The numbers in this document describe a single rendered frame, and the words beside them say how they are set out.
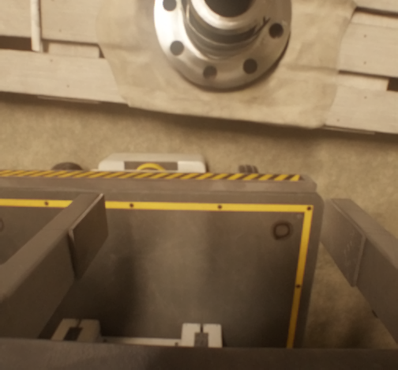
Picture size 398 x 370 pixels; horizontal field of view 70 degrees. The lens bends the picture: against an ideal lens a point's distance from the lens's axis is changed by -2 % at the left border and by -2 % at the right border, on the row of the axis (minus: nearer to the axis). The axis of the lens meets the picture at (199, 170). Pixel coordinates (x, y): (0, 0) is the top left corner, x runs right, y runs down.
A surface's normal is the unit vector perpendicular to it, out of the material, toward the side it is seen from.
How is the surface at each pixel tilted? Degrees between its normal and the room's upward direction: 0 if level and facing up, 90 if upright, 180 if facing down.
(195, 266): 0
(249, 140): 0
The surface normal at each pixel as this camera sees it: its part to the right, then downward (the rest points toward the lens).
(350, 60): -0.04, 0.30
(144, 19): 0.85, 0.21
